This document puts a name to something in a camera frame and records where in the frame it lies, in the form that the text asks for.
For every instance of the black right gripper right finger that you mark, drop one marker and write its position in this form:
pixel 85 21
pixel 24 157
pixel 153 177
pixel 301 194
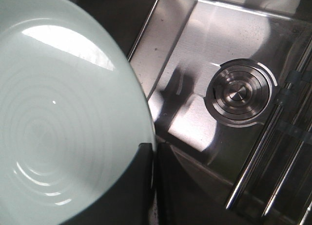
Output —
pixel 180 200

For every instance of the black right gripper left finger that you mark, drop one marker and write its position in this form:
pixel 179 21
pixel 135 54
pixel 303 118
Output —
pixel 128 201

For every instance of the pale green round plate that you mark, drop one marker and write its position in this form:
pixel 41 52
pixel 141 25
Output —
pixel 72 112

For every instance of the roll-up steel drying rack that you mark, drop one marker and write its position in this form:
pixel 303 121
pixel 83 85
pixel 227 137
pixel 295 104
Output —
pixel 274 186

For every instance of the steel sink drain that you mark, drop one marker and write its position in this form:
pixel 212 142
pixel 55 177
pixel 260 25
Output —
pixel 240 92

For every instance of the stainless steel sink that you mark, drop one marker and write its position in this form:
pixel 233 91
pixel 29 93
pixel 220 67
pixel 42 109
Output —
pixel 176 46

